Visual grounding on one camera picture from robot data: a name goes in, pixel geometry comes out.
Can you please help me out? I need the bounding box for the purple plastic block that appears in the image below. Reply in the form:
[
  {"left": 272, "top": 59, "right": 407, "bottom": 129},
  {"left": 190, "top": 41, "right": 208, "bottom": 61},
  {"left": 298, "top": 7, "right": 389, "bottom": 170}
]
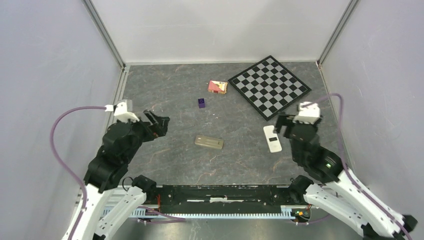
[{"left": 197, "top": 98, "right": 206, "bottom": 109}]

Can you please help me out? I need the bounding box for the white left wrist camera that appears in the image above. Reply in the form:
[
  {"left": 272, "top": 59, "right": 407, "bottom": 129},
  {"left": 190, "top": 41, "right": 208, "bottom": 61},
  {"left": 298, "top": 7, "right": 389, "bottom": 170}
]
[{"left": 104, "top": 99, "right": 140, "bottom": 123}]

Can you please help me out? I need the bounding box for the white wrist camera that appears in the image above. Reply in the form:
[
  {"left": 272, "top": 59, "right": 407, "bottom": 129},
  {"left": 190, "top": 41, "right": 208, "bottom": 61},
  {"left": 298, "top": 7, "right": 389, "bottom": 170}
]
[
  {"left": 292, "top": 101, "right": 321, "bottom": 125},
  {"left": 104, "top": 99, "right": 140, "bottom": 123}
]

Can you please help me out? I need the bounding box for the red and white remote control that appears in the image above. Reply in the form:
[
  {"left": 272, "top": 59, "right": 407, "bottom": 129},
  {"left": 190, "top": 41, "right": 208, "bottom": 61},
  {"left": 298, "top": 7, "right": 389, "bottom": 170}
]
[{"left": 263, "top": 125, "right": 283, "bottom": 153}]

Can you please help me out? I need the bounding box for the red playing card box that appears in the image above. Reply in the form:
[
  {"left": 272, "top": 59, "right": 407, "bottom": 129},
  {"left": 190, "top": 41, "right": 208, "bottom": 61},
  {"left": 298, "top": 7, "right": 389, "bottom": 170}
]
[{"left": 208, "top": 80, "right": 228, "bottom": 94}]

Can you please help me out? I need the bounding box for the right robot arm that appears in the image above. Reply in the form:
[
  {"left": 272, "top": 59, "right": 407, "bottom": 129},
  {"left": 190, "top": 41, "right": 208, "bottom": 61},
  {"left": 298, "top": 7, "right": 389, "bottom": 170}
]
[{"left": 274, "top": 112, "right": 418, "bottom": 240}]

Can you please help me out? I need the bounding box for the black and white chessboard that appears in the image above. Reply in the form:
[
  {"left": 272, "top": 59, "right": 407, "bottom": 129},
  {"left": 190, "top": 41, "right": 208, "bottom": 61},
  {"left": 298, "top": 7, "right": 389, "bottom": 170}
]
[{"left": 228, "top": 55, "right": 312, "bottom": 121}]

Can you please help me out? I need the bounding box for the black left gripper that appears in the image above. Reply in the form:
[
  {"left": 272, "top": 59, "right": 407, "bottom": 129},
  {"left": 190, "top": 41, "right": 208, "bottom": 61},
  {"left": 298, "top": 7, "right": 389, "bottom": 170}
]
[{"left": 120, "top": 108, "right": 170, "bottom": 163}]

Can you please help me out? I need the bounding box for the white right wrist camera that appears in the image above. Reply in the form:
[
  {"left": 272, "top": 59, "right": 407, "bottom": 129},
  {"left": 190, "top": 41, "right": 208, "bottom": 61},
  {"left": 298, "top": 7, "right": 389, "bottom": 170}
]
[{"left": 292, "top": 101, "right": 321, "bottom": 125}]

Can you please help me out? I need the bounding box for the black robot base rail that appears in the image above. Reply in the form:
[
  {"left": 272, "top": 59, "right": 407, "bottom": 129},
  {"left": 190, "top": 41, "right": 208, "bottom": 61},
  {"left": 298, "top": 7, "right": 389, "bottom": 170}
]
[{"left": 130, "top": 175, "right": 312, "bottom": 223}]

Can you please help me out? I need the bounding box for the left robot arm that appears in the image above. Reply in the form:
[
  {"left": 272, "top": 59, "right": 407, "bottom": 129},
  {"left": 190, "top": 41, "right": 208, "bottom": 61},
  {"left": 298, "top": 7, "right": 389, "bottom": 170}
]
[{"left": 63, "top": 110, "right": 170, "bottom": 240}]

